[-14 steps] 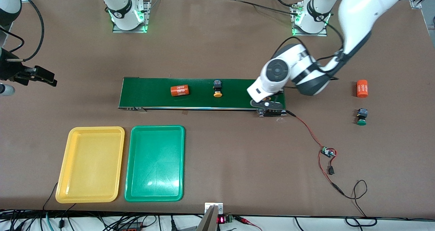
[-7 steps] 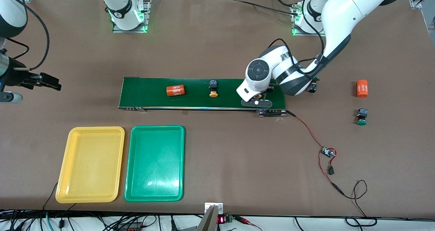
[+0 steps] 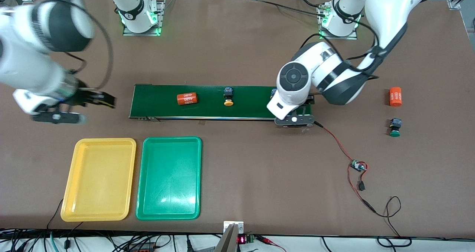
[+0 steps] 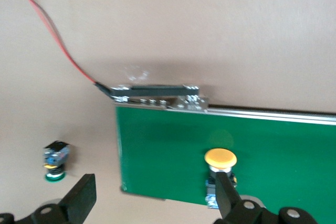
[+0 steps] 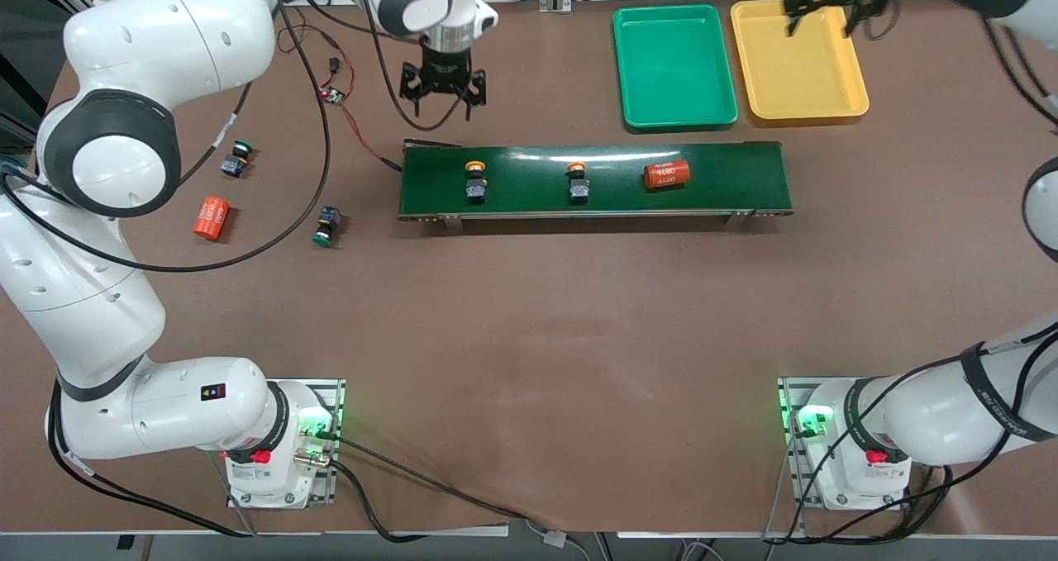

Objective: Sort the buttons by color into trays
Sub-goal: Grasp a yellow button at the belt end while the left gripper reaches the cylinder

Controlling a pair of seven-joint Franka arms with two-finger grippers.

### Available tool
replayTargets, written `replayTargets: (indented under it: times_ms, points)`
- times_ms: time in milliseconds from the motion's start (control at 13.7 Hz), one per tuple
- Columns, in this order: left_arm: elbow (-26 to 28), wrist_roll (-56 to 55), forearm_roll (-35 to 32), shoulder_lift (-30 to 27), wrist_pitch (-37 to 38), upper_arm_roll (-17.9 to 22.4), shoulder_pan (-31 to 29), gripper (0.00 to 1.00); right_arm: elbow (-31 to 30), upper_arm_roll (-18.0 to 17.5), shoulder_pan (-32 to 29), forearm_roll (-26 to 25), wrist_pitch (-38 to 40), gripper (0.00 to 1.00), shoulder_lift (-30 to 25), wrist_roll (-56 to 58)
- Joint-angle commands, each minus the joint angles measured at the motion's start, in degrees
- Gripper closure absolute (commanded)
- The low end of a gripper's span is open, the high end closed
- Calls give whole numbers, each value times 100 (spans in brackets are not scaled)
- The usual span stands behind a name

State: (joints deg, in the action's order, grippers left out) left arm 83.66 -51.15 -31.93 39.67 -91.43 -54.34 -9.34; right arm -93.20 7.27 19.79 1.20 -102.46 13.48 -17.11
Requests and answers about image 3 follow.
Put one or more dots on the yellow plastic tray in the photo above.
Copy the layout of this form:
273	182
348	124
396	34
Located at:
98	177

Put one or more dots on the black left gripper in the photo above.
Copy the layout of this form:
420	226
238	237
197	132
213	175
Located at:
311	100

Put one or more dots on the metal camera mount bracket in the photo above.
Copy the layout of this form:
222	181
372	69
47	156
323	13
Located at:
228	241

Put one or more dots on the small controller circuit board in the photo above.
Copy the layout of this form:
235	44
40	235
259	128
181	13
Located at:
358	166

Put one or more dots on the red clip lead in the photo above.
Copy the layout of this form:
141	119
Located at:
268	241

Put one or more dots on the yellow push button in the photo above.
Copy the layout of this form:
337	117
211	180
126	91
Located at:
274	92
228	102

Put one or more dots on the green push button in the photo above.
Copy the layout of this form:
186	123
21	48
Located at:
395	133

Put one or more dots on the green plastic tray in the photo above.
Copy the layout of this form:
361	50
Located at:
169	177

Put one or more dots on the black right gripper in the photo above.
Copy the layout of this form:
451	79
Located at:
84	97

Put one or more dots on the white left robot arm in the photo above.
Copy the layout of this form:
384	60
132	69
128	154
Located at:
386	7

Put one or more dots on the red digit display module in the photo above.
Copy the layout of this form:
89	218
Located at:
242	239

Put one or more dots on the green conveyor belt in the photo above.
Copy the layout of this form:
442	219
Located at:
252	103

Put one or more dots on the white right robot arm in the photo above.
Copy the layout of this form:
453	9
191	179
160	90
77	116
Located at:
22	66

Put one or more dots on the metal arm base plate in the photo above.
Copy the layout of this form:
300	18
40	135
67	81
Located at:
162	10
339	37

